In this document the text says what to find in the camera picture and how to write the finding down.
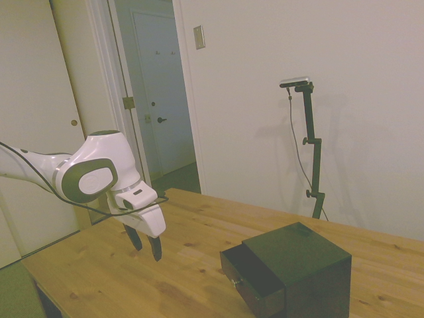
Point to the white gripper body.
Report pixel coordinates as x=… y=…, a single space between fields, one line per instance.
x=149 y=219

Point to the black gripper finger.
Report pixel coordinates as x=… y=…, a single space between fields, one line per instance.
x=134 y=239
x=155 y=249

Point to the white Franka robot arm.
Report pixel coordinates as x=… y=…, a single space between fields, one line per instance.
x=96 y=159

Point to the silver drawer knob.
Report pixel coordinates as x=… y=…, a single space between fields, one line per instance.
x=236 y=283

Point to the dark wooden drawer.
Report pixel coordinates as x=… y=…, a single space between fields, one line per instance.
x=251 y=281

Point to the dark wooden drawer cabinet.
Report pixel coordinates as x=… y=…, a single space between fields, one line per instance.
x=299 y=271

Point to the brass door hinge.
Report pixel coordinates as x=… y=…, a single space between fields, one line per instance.
x=128 y=103

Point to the white hallway door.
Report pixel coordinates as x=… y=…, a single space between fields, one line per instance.
x=160 y=99

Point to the white sliding closet door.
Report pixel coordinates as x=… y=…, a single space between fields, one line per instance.
x=36 y=126

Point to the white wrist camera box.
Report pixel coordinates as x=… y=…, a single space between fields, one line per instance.
x=136 y=198

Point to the black camera stand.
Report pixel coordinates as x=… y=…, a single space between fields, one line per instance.
x=312 y=149

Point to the metal wall switch plate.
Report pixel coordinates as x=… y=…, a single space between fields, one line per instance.
x=199 y=37

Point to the grey exterior camera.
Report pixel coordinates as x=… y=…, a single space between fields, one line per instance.
x=295 y=81

